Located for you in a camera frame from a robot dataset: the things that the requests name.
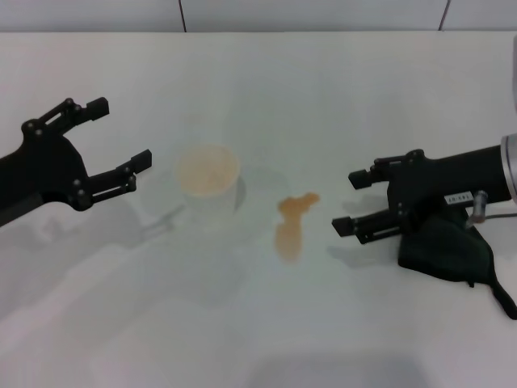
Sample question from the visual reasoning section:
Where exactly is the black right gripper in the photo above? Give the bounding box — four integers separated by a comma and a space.
330, 143, 508, 246

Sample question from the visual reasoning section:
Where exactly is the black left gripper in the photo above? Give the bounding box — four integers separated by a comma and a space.
0, 96, 153, 229

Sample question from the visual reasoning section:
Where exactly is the white paper cup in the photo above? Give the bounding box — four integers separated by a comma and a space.
174, 144, 248, 221

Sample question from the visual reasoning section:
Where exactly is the dark blue rag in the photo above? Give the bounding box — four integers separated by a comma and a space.
397, 208, 517, 321

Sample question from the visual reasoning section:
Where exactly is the brown water stain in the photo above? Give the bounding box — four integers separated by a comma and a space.
275, 192, 322, 267

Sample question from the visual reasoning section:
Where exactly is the thin grey cable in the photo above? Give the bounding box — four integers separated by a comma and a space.
466, 213, 517, 230

